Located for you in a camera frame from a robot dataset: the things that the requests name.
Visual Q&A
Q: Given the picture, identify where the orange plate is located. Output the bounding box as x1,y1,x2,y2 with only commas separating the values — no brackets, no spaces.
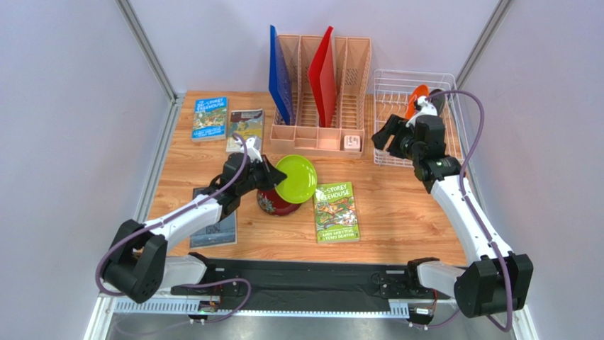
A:
404,84,430,120

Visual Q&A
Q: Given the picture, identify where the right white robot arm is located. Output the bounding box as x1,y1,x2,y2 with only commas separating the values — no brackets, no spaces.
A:
371,115,534,318

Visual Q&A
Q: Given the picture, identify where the dark red floral plate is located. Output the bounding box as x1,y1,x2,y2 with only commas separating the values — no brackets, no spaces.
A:
257,188,301,217

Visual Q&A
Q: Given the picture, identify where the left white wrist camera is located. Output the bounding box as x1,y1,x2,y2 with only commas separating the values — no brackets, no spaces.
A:
240,135,262,162

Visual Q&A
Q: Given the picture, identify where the small white pink box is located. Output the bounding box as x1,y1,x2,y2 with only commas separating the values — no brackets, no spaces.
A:
342,135,362,152

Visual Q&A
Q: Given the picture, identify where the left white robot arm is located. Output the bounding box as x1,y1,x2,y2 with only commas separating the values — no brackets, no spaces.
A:
95,153,287,303

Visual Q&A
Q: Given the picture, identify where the green treehouse book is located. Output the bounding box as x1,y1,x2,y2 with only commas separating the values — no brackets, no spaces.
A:
313,181,360,244

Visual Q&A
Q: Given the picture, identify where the pink plastic file organizer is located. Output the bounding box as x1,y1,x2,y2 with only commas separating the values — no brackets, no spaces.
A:
270,35,372,159

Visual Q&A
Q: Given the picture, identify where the red plastic folder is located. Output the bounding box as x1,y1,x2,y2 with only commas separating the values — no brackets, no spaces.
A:
308,25,337,128

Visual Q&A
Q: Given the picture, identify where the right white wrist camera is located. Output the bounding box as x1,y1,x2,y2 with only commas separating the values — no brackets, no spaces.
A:
406,96,439,128

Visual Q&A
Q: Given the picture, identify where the Nineteen Eighty-Four book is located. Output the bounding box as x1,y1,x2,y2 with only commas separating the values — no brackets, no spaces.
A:
189,212,237,249

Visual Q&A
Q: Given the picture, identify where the yellow grey paperback book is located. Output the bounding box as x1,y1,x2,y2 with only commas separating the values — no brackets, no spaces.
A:
225,109,265,154

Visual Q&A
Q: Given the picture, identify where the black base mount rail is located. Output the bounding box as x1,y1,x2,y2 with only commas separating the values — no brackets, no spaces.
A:
171,259,449,312

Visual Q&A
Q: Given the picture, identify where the white wire dish rack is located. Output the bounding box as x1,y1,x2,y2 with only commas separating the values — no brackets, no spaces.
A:
372,69,466,162

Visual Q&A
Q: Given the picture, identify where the aluminium frame rail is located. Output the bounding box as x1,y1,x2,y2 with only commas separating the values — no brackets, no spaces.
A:
96,271,527,322

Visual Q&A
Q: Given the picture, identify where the dark grey plate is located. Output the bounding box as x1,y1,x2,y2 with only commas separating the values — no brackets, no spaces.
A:
429,89,447,117

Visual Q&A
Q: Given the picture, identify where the blue treehouse book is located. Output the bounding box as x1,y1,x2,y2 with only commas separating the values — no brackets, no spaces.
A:
191,96,228,142

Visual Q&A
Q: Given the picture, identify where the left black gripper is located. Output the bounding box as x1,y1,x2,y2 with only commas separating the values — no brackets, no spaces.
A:
237,154,287,196

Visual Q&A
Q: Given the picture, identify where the blue plastic folder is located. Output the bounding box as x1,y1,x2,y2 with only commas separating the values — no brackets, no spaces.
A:
269,25,294,125

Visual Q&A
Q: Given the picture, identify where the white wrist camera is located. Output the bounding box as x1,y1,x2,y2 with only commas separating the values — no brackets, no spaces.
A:
240,135,262,162
406,96,439,128

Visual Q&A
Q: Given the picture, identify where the green plate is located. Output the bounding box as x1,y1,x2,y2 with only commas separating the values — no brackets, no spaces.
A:
276,154,318,204

